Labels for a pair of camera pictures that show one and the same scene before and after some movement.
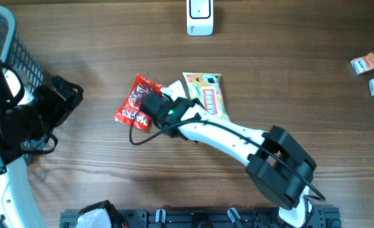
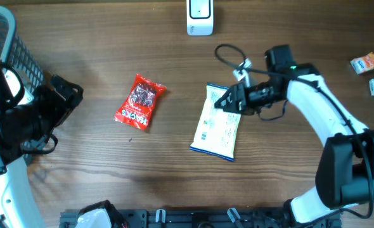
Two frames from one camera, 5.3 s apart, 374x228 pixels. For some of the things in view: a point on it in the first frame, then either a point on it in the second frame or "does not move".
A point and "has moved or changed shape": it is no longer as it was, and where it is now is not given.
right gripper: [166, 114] -> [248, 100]
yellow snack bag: [207, 88] has moved or changed shape
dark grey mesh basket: [3, 44] does not move
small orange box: [366, 63] does not move
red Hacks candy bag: [130, 112] does not move
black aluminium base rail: [244, 218] does not move
